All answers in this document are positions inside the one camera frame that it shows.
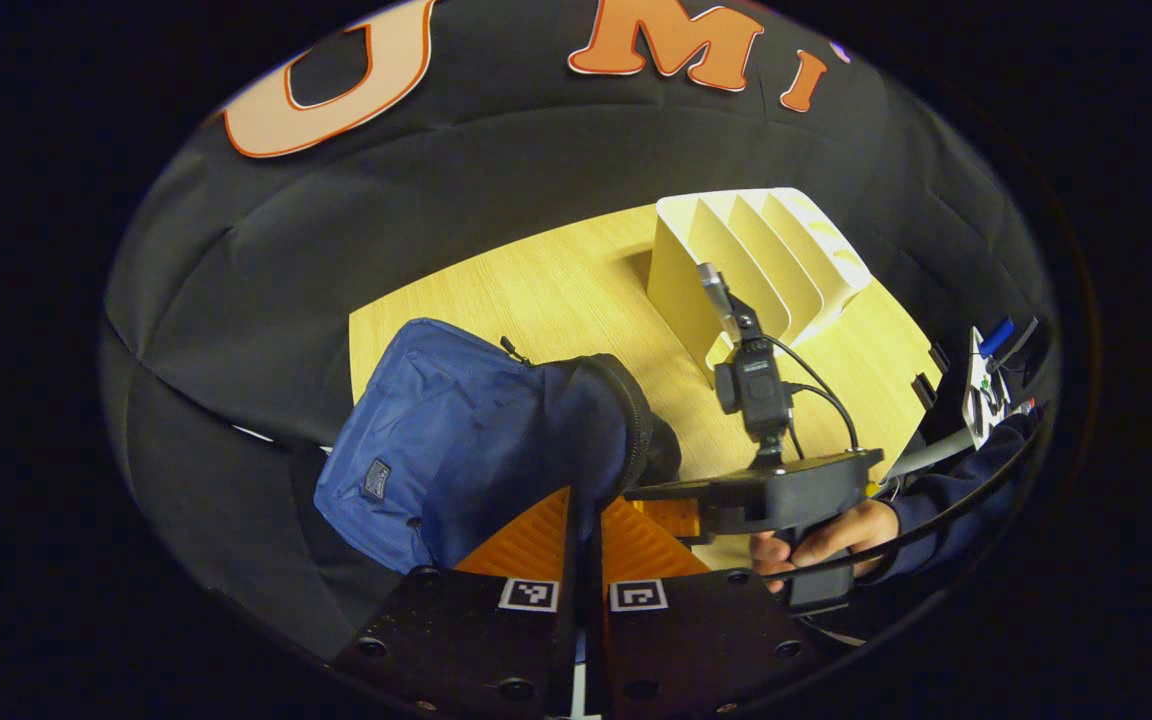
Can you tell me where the blue schoolbag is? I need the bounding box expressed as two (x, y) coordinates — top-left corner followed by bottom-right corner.
(314, 318), (683, 574)

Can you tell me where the white printed board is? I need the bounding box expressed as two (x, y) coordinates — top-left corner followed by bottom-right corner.
(964, 350), (1012, 451)

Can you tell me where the white metal bar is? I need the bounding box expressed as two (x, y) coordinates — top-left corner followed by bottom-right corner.
(881, 428), (979, 483)

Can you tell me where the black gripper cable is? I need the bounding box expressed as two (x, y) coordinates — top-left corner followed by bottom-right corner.
(764, 428), (1049, 583)

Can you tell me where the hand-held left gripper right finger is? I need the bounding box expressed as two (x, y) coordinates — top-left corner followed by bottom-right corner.
(585, 496), (818, 719)

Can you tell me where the blue marker pen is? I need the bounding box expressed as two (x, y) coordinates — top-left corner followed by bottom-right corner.
(976, 318), (1017, 359)

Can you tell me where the white bookshelf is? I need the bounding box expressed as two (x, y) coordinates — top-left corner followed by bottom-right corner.
(646, 187), (874, 386)

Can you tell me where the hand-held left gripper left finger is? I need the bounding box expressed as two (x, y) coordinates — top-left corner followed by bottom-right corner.
(335, 487), (579, 719)

